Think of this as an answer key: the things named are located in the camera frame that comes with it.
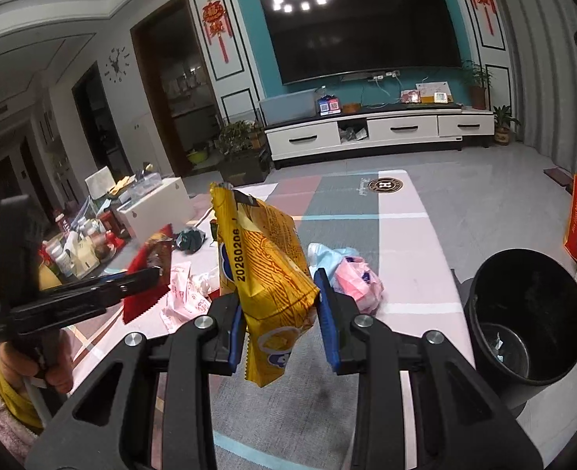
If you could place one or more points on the white desk calendar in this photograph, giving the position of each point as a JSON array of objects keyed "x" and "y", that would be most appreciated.
[{"x": 435, "y": 93}]

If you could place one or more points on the dark crumpled bag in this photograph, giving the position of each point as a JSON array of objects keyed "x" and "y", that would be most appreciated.
[{"x": 191, "y": 240}]

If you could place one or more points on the grey storage box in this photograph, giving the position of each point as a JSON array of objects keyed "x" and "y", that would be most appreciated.
[{"x": 288, "y": 107}]

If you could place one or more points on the pink box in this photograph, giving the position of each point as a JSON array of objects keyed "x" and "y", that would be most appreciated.
[{"x": 410, "y": 96}]

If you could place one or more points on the red snack packet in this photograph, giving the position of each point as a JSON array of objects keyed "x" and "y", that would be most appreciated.
[{"x": 139, "y": 308}]

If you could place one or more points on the cluster of bottles and jars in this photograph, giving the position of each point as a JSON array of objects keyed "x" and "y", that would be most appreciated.
[{"x": 80, "y": 249}]

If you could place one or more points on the grey curtain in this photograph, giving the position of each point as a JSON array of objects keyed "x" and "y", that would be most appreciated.
[{"x": 538, "y": 49}]

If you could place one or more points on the dark red door mat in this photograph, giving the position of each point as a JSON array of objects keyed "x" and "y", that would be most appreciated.
[{"x": 558, "y": 176}]

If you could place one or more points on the person's left hand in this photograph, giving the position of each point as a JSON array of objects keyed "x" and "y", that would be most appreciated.
[{"x": 60, "y": 367}]

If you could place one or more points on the yellow snack packet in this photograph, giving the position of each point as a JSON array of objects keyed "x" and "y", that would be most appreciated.
[{"x": 264, "y": 254}]

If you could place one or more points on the green basin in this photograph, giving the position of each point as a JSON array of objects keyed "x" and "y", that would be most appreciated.
[{"x": 197, "y": 157}]

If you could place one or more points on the tall potted plant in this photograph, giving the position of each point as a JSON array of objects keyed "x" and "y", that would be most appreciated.
[{"x": 477, "y": 90}]

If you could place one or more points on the pink white printed wrapper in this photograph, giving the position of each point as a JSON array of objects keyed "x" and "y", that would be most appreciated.
[
  {"x": 179, "y": 276},
  {"x": 183, "y": 308}
]

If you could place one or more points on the black antler wall clock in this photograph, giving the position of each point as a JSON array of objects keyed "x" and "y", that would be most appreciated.
[{"x": 118, "y": 64}]

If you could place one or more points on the large black television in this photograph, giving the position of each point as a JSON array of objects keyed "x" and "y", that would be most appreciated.
[{"x": 361, "y": 29}]

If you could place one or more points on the pink grey checked cloth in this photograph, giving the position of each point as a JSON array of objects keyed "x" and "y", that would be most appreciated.
[{"x": 391, "y": 235}]

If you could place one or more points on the small potted plant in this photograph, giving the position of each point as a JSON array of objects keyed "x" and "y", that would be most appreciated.
[{"x": 503, "y": 129}]

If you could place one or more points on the clear plastic container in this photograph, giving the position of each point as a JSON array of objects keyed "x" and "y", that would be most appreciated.
[{"x": 139, "y": 188}]

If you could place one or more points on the blue white display stand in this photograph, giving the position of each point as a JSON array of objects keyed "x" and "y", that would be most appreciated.
[{"x": 329, "y": 106}]

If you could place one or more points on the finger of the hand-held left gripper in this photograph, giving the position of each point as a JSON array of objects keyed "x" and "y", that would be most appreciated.
[
  {"x": 82, "y": 306},
  {"x": 122, "y": 281}
]

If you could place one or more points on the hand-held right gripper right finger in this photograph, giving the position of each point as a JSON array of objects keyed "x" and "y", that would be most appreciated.
[{"x": 328, "y": 325}]

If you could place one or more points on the small brown basket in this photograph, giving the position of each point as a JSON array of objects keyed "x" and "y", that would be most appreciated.
[{"x": 352, "y": 107}]

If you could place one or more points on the black bin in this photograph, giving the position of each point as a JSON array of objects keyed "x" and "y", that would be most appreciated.
[{"x": 528, "y": 303}]

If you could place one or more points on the blue face mask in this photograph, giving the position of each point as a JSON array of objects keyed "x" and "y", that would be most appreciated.
[{"x": 330, "y": 259}]

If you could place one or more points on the pink plastic bag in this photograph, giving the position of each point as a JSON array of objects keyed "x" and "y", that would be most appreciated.
[{"x": 361, "y": 286}]

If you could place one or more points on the white television cabinet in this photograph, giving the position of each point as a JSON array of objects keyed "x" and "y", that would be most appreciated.
[{"x": 401, "y": 129}]

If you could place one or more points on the plant in black planter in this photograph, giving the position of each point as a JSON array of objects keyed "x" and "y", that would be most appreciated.
[{"x": 242, "y": 161}]

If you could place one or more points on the white wooden box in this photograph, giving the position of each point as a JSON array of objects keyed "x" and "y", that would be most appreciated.
[{"x": 153, "y": 210}]

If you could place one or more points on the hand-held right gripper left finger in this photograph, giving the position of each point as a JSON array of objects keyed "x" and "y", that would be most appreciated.
[{"x": 237, "y": 335}]

